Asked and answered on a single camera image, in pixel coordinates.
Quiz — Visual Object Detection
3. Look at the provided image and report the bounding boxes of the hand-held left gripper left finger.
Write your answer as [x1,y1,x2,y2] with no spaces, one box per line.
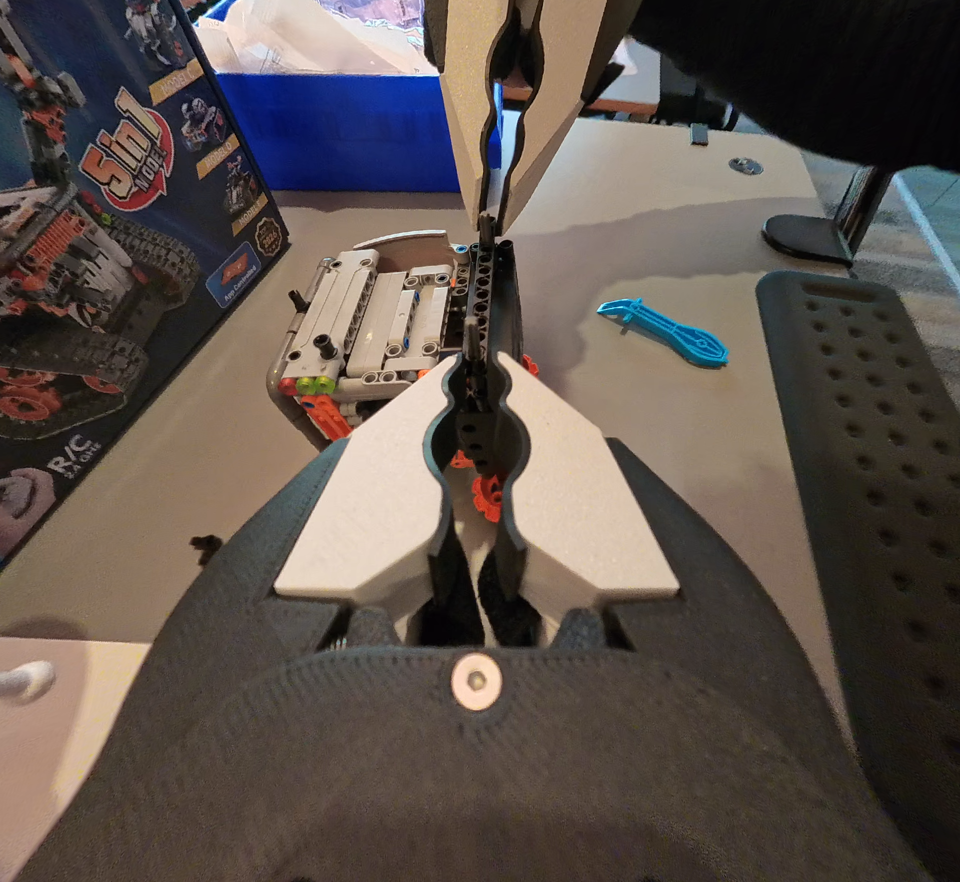
[272,353,462,624]

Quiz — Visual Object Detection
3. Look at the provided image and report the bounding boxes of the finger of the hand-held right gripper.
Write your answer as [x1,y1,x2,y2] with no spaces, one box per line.
[437,0,519,231]
[498,0,615,237]

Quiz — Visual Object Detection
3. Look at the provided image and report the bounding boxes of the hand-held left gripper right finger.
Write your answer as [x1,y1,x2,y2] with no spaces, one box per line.
[491,352,682,621]

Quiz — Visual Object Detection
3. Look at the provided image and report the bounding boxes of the building block robot chassis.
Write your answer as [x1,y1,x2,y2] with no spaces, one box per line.
[266,211,541,523]

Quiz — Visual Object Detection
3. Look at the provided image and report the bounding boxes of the long black holed beam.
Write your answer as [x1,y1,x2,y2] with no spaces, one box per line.
[452,237,519,474]

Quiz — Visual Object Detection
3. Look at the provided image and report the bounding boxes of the person's right forearm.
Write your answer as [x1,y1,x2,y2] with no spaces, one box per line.
[626,0,960,174]

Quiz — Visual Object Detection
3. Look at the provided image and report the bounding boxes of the neighbouring grey desk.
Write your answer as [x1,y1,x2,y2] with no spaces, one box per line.
[502,35,740,126]

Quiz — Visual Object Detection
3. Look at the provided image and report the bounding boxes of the clear plastic bag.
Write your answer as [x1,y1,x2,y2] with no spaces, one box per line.
[307,0,425,66]

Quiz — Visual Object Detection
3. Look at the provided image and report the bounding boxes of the black office chair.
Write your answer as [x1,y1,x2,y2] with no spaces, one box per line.
[660,65,740,132]

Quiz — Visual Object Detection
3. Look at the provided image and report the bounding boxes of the blue plastic bin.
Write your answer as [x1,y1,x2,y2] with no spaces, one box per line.
[196,0,502,192]

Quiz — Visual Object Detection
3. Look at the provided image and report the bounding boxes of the white paper sheets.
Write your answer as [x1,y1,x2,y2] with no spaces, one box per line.
[198,0,440,77]

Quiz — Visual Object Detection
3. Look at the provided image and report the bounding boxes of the light blue plastic tool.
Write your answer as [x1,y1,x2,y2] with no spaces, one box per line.
[596,297,730,369]

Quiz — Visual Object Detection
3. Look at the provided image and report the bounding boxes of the dark perforated mat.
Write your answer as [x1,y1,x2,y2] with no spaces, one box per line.
[756,269,960,876]

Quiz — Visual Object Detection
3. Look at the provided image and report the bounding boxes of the blue robot kit box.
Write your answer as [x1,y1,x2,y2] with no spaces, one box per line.
[0,0,292,568]

